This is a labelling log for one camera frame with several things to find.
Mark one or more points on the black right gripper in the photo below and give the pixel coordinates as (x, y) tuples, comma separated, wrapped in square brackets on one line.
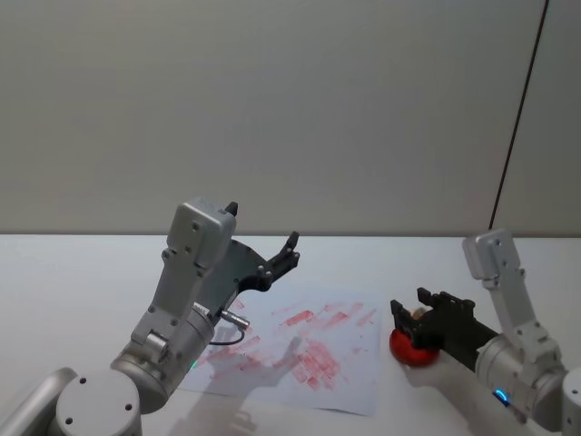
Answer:
[(454, 327)]

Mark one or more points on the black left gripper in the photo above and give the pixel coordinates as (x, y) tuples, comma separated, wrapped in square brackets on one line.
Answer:
[(240, 268)]

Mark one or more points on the red round stamp wooden knob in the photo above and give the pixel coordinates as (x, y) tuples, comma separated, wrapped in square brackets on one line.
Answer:
[(413, 352)]

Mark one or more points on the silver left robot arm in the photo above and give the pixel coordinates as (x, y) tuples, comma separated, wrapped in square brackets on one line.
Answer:
[(181, 281)]

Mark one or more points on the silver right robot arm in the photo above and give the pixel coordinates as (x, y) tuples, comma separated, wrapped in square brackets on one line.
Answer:
[(513, 313)]

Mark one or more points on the white paper with red marks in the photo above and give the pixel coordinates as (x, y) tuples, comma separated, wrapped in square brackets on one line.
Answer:
[(345, 377)]

